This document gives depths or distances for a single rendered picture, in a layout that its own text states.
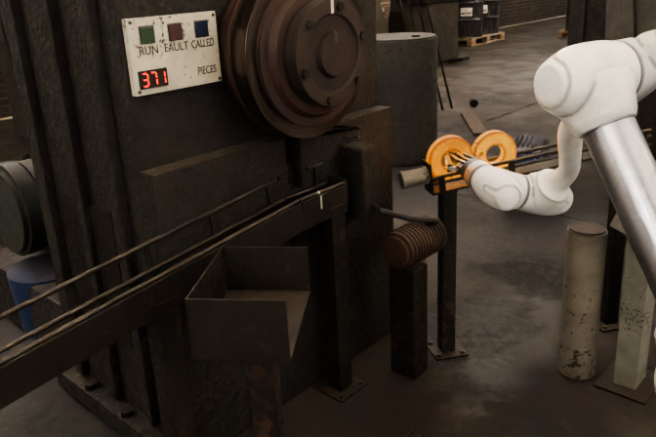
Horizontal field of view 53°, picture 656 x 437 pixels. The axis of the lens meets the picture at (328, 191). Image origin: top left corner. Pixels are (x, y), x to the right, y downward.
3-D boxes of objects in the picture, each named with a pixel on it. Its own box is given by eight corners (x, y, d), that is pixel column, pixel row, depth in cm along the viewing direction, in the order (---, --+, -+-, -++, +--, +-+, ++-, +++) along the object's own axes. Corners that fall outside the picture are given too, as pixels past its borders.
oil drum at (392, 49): (342, 159, 489) (336, 37, 461) (390, 142, 530) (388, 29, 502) (406, 172, 450) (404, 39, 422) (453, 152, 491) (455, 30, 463)
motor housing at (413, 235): (382, 373, 226) (378, 228, 209) (419, 345, 241) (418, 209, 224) (412, 386, 217) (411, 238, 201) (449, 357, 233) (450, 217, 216)
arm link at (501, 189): (463, 194, 191) (502, 201, 194) (487, 214, 176) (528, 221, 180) (474, 159, 187) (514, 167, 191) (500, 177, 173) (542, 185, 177)
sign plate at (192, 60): (132, 96, 158) (120, 19, 152) (217, 80, 175) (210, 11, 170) (137, 97, 156) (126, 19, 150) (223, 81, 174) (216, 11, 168)
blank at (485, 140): (467, 135, 216) (471, 137, 213) (511, 125, 218) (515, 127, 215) (471, 178, 221) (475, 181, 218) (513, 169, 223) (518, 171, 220)
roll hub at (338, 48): (287, 113, 171) (279, 2, 162) (356, 96, 190) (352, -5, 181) (303, 116, 167) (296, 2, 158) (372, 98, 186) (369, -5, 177)
